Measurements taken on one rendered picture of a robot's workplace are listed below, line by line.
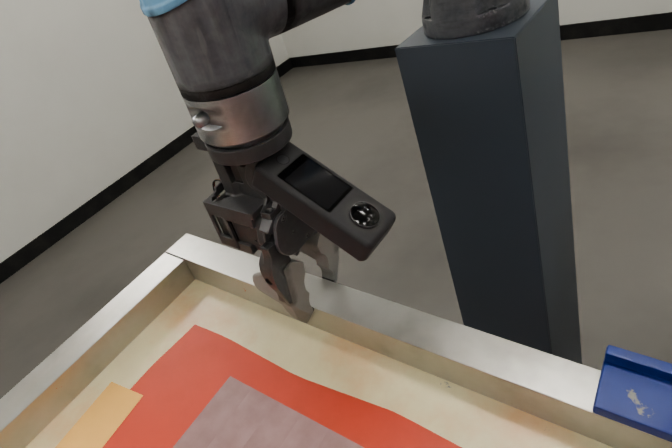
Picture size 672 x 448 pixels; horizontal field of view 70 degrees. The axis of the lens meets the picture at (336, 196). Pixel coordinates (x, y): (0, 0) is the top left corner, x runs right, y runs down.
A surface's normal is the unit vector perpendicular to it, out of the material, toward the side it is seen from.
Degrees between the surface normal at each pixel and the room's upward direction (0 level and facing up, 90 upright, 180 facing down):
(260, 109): 97
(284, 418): 7
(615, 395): 7
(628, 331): 0
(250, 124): 96
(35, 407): 97
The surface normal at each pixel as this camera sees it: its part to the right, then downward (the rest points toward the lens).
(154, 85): 0.80, 0.08
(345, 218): 0.24, -0.62
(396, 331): -0.21, -0.79
